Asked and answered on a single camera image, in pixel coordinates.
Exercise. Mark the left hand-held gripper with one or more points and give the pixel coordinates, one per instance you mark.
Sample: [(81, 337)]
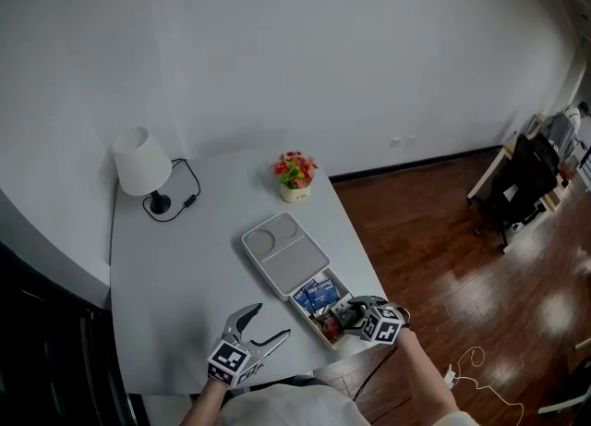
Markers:
[(228, 361)]

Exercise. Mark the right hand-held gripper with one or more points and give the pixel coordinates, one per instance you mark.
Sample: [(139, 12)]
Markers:
[(383, 324)]

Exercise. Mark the dark red object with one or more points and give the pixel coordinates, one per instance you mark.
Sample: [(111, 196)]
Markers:
[(331, 326)]

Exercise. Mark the white storage box with tray top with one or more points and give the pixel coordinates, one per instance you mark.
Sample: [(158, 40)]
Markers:
[(286, 258)]

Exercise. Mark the person's right forearm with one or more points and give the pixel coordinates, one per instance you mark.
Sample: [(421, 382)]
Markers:
[(425, 378)]

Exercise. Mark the person's left forearm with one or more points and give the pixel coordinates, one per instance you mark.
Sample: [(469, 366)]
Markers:
[(208, 401)]

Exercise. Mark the person's white shirt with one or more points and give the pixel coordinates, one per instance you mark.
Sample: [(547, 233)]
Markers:
[(286, 408)]

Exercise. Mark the white power adapter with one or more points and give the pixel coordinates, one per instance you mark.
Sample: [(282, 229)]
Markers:
[(450, 377)]

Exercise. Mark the red flowers in white pot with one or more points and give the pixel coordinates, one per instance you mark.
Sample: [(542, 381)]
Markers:
[(295, 177)]

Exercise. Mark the wooden office desk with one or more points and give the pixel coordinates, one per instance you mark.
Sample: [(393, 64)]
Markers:
[(485, 174)]

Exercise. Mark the white shade table lamp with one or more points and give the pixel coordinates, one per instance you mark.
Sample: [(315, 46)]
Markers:
[(141, 161)]

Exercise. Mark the dark framed window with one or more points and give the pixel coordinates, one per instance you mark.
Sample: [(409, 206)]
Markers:
[(46, 345)]

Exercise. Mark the white wall socket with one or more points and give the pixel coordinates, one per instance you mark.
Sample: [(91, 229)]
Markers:
[(395, 141), (411, 140)]

